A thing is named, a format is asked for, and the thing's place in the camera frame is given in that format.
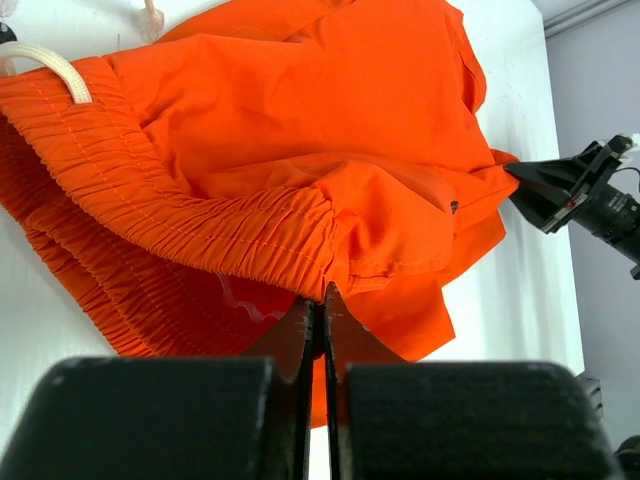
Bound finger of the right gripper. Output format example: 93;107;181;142
510;180;573;231
505;157;595;188

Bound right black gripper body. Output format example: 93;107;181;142
556;135;635;223

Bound orange shorts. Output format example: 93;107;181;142
0;0;521;429

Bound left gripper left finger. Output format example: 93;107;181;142
1;299;314;479

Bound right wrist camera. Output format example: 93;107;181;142
574;185;640;280

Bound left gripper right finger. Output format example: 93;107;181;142
322;286;624;479

